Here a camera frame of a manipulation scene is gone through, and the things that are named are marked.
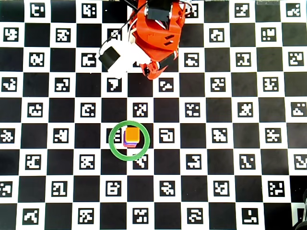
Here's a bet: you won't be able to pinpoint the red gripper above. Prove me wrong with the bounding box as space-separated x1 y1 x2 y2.
129 23 180 80

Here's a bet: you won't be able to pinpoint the orange cube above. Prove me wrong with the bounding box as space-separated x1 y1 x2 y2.
125 126 141 141

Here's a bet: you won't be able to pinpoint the checkerboard marker mat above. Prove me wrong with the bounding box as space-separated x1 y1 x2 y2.
0 0 307 230

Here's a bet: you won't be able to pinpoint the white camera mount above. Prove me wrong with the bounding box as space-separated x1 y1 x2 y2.
99 39 152 80

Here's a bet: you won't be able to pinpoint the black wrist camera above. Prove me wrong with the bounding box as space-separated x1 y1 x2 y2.
98 46 121 69

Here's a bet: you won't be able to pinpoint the servo wire bundle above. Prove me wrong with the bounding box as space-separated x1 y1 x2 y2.
98 0 192 57

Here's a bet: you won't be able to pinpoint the green ring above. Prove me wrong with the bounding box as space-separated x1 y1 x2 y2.
108 120 151 161

